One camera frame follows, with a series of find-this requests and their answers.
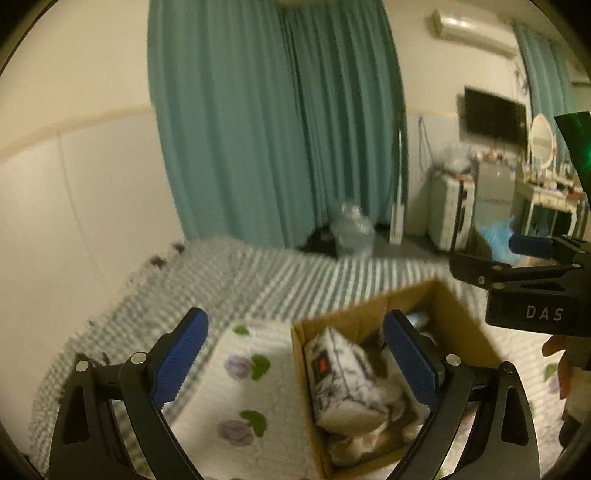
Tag silver small fridge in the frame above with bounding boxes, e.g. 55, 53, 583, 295
475, 161, 518, 227

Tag green window curtain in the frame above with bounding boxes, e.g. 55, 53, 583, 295
512, 21, 578, 139

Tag black wall cables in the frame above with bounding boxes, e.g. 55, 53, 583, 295
418, 115, 430, 171

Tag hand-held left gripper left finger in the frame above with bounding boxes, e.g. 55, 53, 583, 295
48, 307, 209, 480

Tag clear water jug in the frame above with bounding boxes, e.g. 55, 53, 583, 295
330, 200, 376, 259

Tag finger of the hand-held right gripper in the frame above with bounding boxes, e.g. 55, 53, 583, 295
509, 233, 591, 271
449, 251, 583, 295

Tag clear plastic bag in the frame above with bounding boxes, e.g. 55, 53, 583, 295
436, 145, 476, 178

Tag white air conditioner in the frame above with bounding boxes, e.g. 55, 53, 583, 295
431, 9, 518, 58

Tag white cloth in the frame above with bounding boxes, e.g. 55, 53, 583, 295
379, 353, 432, 446

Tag floral tissue pack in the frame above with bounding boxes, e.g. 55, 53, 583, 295
302, 327, 391, 435

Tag oval white mirror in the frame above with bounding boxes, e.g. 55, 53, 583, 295
527, 114, 557, 169

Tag person's right hand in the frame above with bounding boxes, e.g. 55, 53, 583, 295
541, 333, 583, 416

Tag white vanity table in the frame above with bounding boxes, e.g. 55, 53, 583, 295
522, 175, 585, 241

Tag wide green curtain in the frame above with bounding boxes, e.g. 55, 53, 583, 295
148, 0, 315, 250

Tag green corner curtain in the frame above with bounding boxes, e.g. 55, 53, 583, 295
281, 0, 409, 232

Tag brown cardboard box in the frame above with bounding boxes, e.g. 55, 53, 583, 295
291, 279, 504, 480

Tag grey gingham blanket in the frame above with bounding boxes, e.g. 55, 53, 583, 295
28, 235, 490, 476

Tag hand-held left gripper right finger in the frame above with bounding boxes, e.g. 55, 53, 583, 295
382, 310, 541, 480

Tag black wall television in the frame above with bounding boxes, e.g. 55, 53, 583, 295
463, 86, 527, 148

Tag blue plastic bag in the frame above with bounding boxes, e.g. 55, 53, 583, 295
475, 217, 515, 259

